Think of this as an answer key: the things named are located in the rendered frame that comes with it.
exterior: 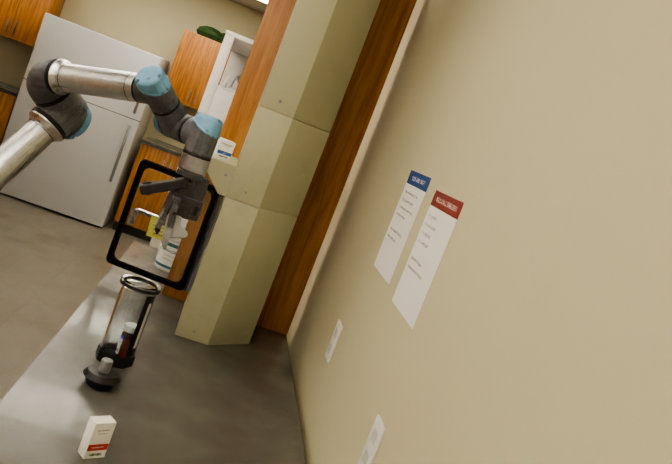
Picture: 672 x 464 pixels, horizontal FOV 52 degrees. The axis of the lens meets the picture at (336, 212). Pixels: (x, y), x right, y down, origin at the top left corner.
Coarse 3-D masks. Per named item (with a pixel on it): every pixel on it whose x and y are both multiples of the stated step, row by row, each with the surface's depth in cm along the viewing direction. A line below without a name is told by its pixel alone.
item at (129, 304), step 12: (132, 276) 186; (120, 288) 183; (144, 288) 179; (156, 288) 183; (120, 300) 180; (132, 300) 179; (144, 300) 180; (120, 312) 180; (132, 312) 180; (108, 324) 182; (120, 324) 180; (132, 324) 181; (108, 336) 181; (120, 336) 180; (132, 336) 182; (108, 348) 181; (120, 348) 181
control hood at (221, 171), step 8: (216, 160) 214; (224, 160) 219; (232, 160) 230; (208, 168) 214; (216, 168) 214; (224, 168) 214; (232, 168) 215; (216, 176) 214; (224, 176) 215; (232, 176) 215; (216, 184) 215; (224, 184) 215; (224, 192) 216
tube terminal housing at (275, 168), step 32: (256, 128) 214; (288, 128) 215; (256, 160) 215; (288, 160) 220; (256, 192) 217; (288, 192) 226; (224, 224) 217; (256, 224) 219; (288, 224) 231; (224, 256) 219; (256, 256) 225; (192, 288) 219; (224, 288) 220; (256, 288) 231; (192, 320) 221; (224, 320) 224; (256, 320) 237
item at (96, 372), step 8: (104, 360) 168; (112, 360) 169; (88, 368) 167; (96, 368) 169; (104, 368) 168; (112, 368) 172; (88, 376) 165; (96, 376) 165; (104, 376) 166; (112, 376) 168; (88, 384) 167; (96, 384) 166; (104, 384) 165; (112, 384) 167
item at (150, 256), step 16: (144, 176) 247; (160, 176) 246; (160, 192) 247; (208, 192) 246; (144, 208) 248; (160, 208) 247; (128, 224) 248; (144, 224) 248; (192, 224) 248; (208, 224) 247; (128, 240) 249; (144, 240) 249; (160, 240) 249; (176, 240) 248; (192, 240) 248; (128, 256) 250; (144, 256) 249; (160, 256) 249; (176, 256) 249; (160, 272) 250; (176, 272) 249
